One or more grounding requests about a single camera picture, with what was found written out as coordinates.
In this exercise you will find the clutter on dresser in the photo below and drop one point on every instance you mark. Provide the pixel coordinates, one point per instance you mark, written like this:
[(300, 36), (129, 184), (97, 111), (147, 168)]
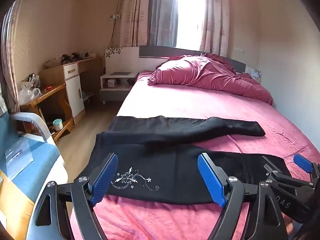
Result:
[(67, 57)]

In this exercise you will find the black embroidered pants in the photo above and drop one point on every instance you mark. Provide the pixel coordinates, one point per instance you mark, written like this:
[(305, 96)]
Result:
[(175, 170)]

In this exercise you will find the clear plastic bag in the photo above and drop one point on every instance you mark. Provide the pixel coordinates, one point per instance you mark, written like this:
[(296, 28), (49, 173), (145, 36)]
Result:
[(28, 95)]

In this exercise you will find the clear plastic sleeve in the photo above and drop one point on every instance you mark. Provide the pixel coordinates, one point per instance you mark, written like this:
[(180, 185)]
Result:
[(18, 155)]

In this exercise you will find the pink floral curtain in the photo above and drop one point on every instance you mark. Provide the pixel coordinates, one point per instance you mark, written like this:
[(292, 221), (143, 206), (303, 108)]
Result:
[(135, 12), (215, 17)]

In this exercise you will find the low wooden table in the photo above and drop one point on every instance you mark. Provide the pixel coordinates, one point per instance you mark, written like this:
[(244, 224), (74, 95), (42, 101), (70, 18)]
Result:
[(50, 93)]

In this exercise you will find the bed with pink sheet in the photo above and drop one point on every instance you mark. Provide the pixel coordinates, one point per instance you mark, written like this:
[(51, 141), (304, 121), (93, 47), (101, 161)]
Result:
[(200, 105)]

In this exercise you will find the blue cushioned chair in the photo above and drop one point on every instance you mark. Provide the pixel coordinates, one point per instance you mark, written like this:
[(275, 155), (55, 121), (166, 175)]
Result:
[(37, 160)]

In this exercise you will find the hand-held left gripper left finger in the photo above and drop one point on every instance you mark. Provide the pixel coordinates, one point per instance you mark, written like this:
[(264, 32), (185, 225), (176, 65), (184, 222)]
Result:
[(105, 177)]

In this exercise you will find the grey and white headboard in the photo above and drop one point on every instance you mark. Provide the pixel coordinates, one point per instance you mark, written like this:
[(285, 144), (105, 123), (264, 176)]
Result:
[(155, 52)]

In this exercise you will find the bright window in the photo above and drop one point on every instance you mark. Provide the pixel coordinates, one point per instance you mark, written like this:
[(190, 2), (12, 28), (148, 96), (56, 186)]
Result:
[(190, 12)]

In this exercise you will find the striped beige curtain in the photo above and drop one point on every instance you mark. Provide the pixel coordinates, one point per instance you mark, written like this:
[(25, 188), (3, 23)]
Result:
[(11, 55)]

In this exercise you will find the white cabinet with drawer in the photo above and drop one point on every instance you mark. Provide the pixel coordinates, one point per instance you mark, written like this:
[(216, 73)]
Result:
[(75, 92)]

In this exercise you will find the red tool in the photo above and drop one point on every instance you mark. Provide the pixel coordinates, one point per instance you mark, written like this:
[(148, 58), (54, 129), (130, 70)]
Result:
[(47, 88)]

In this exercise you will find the white nightstand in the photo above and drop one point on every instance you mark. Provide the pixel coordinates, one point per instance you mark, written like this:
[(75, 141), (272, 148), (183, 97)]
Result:
[(117, 80)]

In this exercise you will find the wooden dresser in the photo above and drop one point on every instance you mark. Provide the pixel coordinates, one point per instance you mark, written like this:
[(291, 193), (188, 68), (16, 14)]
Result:
[(88, 66)]

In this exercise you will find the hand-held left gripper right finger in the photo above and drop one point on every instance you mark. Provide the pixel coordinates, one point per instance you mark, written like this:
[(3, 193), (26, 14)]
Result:
[(211, 180)]

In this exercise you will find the crimson duvet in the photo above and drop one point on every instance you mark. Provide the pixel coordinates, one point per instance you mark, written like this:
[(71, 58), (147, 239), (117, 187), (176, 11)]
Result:
[(207, 75)]

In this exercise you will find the wall socket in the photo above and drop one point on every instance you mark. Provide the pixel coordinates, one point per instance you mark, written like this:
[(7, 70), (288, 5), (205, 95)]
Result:
[(115, 17)]

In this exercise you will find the teal and white cup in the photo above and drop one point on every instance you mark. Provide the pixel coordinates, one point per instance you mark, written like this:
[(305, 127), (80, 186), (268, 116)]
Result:
[(57, 125)]

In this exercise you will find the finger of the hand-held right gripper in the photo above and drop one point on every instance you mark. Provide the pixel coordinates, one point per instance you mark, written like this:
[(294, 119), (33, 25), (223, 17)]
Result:
[(303, 163), (270, 166)]

